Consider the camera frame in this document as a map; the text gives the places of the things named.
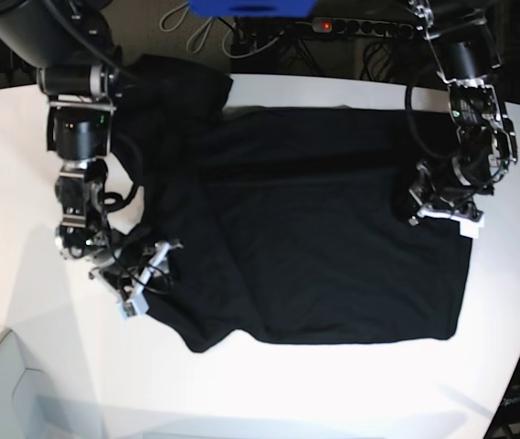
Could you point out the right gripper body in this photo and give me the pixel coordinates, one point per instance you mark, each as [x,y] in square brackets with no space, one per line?
[130,270]

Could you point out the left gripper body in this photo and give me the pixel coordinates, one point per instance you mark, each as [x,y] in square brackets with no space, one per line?
[444,190]

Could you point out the black t-shirt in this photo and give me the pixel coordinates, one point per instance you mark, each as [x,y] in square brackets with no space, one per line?
[287,218]

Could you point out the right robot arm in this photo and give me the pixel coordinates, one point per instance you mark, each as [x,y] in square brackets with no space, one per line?
[79,69]

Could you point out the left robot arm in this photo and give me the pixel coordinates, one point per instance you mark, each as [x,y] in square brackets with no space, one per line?
[465,60]

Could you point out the white bin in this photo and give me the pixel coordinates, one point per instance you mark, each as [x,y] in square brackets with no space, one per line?
[31,405]

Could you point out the black power strip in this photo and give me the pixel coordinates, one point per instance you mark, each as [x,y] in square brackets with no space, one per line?
[350,27]

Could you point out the blue box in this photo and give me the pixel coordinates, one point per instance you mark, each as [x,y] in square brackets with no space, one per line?
[252,8]

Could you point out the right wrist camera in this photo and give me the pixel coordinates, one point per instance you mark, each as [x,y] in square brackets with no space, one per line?
[132,307]

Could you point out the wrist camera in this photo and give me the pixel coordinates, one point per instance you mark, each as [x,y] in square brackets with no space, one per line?
[132,307]
[471,229]

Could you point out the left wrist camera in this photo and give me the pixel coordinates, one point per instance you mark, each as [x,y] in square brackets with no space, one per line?
[471,229]

